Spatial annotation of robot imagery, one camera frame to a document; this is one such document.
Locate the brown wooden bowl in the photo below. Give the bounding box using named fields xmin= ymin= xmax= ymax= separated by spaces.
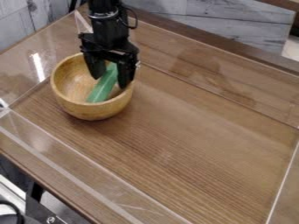
xmin=51 ymin=53 xmax=135 ymax=121

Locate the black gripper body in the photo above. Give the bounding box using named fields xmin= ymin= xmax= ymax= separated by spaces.
xmin=78 ymin=12 xmax=141 ymax=64

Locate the clear acrylic corner bracket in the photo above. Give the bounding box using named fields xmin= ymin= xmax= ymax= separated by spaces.
xmin=74 ymin=10 xmax=94 ymax=33

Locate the black metal table leg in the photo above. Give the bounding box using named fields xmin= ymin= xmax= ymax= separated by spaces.
xmin=26 ymin=183 xmax=61 ymax=224

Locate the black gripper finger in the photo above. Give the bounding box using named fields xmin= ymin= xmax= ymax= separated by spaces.
xmin=117 ymin=59 xmax=138 ymax=88
xmin=83 ymin=52 xmax=107 ymax=80

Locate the clear acrylic tray wall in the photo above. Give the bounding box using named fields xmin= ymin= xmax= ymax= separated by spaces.
xmin=0 ymin=108 xmax=192 ymax=224

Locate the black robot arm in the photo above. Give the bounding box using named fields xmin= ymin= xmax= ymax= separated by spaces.
xmin=79 ymin=0 xmax=139 ymax=88

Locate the green rectangular block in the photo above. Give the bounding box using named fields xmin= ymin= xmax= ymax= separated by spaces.
xmin=87 ymin=62 xmax=118 ymax=103

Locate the black cable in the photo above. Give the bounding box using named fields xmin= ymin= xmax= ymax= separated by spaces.
xmin=0 ymin=199 xmax=25 ymax=224

